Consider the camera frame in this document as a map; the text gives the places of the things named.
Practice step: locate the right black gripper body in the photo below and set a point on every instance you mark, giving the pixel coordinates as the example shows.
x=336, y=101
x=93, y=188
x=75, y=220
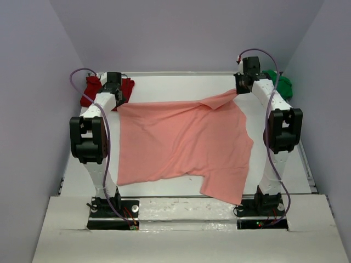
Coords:
x=241, y=87

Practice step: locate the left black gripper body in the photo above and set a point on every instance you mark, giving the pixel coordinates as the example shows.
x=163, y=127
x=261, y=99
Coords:
x=119, y=101

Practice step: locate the pink t shirt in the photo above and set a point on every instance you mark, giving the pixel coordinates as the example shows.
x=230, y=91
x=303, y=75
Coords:
x=207, y=138

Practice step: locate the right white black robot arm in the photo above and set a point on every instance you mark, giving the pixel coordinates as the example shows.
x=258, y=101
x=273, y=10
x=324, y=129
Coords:
x=281, y=134

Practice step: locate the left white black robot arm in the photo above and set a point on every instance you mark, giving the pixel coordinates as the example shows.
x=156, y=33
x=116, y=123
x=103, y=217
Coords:
x=90, y=140

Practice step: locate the red folded t shirt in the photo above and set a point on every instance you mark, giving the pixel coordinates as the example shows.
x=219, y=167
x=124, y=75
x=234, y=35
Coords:
x=94, y=84

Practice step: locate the green crumpled t shirt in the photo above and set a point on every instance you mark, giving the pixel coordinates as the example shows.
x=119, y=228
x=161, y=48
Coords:
x=284, y=87

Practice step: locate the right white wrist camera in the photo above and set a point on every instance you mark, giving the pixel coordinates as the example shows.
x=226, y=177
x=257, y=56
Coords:
x=240, y=68

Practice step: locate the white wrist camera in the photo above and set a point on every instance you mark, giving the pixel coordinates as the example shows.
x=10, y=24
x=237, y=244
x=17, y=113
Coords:
x=240, y=68
x=103, y=78

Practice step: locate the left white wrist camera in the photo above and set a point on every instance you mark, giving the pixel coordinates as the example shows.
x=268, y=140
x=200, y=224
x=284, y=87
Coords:
x=103, y=78

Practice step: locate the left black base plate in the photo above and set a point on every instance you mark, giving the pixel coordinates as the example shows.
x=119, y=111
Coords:
x=102, y=217

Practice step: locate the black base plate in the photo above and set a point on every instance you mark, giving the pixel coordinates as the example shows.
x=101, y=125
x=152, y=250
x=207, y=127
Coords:
x=102, y=217
x=251, y=217

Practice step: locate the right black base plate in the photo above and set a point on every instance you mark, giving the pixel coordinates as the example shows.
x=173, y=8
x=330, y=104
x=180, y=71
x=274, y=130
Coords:
x=251, y=217

